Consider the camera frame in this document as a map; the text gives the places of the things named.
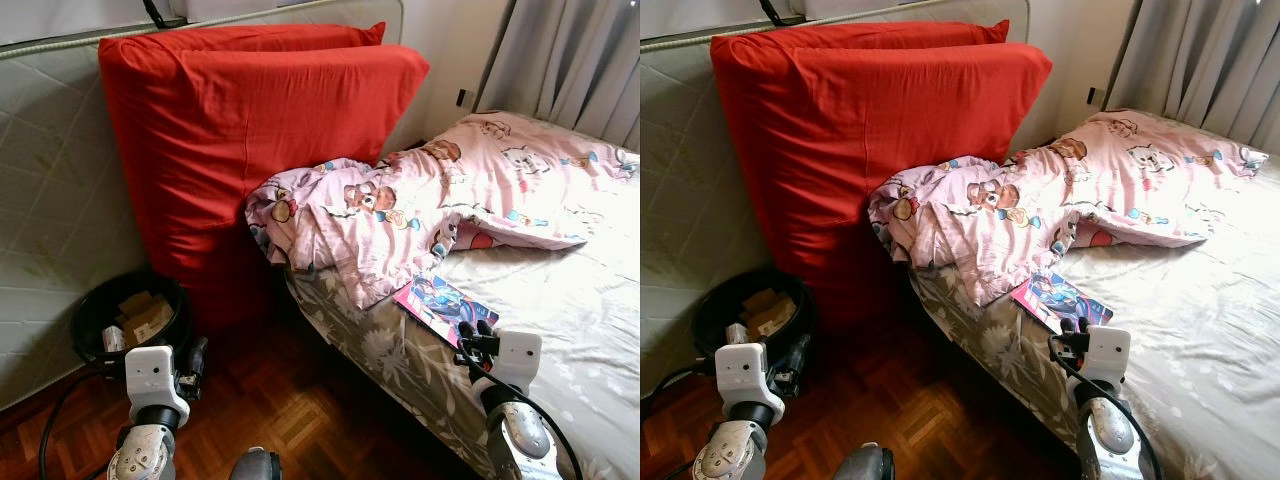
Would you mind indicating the grey pleated curtain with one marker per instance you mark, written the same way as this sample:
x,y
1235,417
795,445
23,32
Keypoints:
x,y
560,60
1190,60

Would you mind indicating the white labelled can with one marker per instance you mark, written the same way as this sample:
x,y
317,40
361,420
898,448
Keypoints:
x,y
736,334
114,340

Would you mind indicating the pink cartoon print blanket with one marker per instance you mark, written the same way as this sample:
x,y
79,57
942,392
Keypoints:
x,y
1100,175
480,180

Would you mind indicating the red covered mattress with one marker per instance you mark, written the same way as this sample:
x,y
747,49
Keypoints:
x,y
860,34
860,150
250,150
250,36

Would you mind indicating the white quilted mattress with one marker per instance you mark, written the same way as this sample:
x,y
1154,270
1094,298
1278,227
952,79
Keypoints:
x,y
680,170
50,170

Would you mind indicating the black wall socket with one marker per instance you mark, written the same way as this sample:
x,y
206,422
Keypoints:
x,y
463,97
1093,97

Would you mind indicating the bed with grey floral sheet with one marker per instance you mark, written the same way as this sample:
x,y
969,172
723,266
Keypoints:
x,y
560,300
1190,300

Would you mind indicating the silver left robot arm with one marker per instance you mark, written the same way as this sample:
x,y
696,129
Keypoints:
x,y
145,455
735,455

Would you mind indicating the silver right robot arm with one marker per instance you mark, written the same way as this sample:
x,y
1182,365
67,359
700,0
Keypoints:
x,y
1110,440
520,440

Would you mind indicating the black round waste bin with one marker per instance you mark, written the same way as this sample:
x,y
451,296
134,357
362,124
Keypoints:
x,y
84,322
707,316

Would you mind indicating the colourful comic magazine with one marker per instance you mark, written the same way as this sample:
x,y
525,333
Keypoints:
x,y
435,300
1050,298

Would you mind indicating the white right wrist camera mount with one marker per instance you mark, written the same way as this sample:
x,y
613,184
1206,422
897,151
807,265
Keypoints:
x,y
520,355
1110,350

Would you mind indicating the brown cardboard scrap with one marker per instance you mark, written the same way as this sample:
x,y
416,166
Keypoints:
x,y
145,318
768,312

